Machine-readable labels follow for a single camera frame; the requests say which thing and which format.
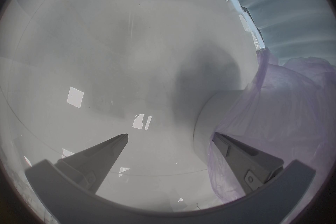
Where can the purple plastic bag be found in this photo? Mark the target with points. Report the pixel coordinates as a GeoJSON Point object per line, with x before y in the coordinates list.
{"type": "Point", "coordinates": [283, 112]}

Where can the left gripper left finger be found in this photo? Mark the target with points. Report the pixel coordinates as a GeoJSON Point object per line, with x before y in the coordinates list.
{"type": "Point", "coordinates": [105, 157]}

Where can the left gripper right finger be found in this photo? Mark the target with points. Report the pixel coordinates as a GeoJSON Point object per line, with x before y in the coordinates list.
{"type": "Point", "coordinates": [249, 162]}

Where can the blue-grey curtain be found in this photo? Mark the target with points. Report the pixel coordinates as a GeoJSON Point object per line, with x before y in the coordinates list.
{"type": "Point", "coordinates": [288, 7]}

